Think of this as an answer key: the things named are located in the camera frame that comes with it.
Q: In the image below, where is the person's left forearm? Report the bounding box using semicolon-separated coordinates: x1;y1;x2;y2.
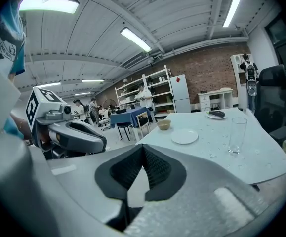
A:
8;112;34;147

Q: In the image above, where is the low white drawer cabinet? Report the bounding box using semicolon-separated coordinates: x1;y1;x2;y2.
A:
197;87;234;113

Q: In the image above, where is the white plastic table cover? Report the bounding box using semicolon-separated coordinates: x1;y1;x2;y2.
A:
137;107;286;185

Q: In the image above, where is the dark purple eggplant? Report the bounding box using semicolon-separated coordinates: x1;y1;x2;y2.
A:
208;110;226;119

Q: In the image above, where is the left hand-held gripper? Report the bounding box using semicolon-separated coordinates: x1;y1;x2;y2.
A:
25;86;108;160

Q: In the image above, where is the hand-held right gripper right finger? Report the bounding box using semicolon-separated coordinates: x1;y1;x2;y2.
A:
124;144;286;237

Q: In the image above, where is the tall white cabinet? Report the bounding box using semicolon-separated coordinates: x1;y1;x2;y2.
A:
230;53;251;109

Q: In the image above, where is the person's blue printed shirt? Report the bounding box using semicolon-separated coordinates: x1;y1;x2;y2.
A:
0;0;27;77

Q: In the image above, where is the white refrigerator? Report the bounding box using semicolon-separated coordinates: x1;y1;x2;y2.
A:
169;74;192;114

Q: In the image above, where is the ceiling air conditioner unit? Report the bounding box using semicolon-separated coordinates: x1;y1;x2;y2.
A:
121;51;156;70

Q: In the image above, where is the black standing fan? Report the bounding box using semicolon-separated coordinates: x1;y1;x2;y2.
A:
103;99;117;111

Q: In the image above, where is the white plate dish with eggplant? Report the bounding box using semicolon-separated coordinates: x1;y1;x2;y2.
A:
206;113;228;120

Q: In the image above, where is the white shelving unit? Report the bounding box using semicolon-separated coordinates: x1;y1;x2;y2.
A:
115;65;175;118

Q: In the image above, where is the white frame wooden chair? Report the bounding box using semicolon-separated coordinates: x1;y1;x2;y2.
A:
135;111;151;141

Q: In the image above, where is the large square ceiling light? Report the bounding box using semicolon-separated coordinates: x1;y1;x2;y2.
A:
18;0;80;15

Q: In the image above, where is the table with blue cloth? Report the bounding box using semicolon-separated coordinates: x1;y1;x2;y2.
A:
109;107;151;141

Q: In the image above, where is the beige bowl dish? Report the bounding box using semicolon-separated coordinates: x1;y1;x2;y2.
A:
156;119;172;131

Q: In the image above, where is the white office chair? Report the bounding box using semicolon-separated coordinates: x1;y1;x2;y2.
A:
97;109;112;131

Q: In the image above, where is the dark framed window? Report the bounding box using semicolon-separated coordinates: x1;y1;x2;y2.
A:
264;12;286;68

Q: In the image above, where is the tall clear drinking glass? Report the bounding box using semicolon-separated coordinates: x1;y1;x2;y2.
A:
227;117;248;157

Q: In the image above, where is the black metal chair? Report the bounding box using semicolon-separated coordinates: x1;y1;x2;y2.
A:
116;121;131;142

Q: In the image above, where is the black mesh office chair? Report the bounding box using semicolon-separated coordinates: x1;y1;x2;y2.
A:
253;64;286;147

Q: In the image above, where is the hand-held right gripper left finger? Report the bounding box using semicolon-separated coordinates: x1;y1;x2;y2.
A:
30;144;145;232

